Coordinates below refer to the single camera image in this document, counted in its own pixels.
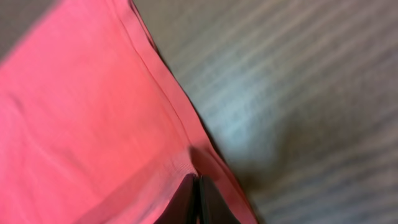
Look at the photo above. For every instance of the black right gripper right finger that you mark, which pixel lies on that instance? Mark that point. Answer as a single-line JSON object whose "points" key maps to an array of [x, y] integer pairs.
{"points": [[213, 208]]}

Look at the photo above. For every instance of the red t-shirt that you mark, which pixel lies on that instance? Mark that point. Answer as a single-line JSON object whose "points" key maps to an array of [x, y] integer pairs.
{"points": [[94, 127]]}

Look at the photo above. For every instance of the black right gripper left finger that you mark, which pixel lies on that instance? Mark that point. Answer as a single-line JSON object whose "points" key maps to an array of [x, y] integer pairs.
{"points": [[182, 208]]}

